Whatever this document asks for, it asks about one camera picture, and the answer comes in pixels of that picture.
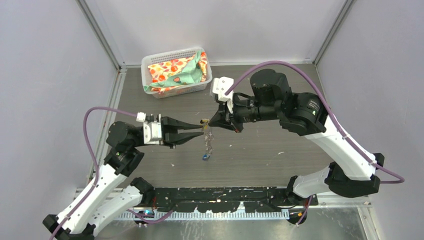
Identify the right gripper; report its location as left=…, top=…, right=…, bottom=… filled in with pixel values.
left=208, top=89, right=281, bottom=132

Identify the metal key organizer plate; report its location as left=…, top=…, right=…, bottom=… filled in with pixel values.
left=203, top=127, right=214, bottom=155

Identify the blue tagged key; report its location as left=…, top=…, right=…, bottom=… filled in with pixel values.
left=202, top=153, right=212, bottom=161

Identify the yellow tagged key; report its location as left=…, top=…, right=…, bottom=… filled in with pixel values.
left=200, top=119, right=209, bottom=131

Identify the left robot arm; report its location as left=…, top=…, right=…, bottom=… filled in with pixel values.
left=42, top=112, right=203, bottom=240

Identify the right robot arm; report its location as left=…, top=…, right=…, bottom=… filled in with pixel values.
left=209, top=69, right=384, bottom=205

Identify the floral cloth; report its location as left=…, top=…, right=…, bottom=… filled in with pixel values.
left=144, top=50, right=208, bottom=93

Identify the white plastic basket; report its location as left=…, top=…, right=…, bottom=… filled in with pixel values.
left=141, top=47, right=212, bottom=99

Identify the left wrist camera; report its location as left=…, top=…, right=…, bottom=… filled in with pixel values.
left=136, top=112, right=163, bottom=145

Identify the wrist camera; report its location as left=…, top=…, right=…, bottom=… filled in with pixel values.
left=210, top=76, right=234, bottom=114
left=136, top=112, right=163, bottom=145

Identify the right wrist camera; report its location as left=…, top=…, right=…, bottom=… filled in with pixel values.
left=210, top=76, right=234, bottom=114

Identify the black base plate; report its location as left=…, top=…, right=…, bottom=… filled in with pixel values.
left=136, top=186, right=318, bottom=213

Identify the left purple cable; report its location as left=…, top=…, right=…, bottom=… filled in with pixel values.
left=47, top=106, right=179, bottom=240

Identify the purple cable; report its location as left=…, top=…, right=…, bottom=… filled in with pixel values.
left=47, top=106, right=179, bottom=240
left=225, top=60, right=406, bottom=227

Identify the white cable duct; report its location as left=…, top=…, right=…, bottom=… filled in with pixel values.
left=114, top=209, right=290, bottom=221

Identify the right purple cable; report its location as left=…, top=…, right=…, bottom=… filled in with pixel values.
left=225, top=60, right=406, bottom=227

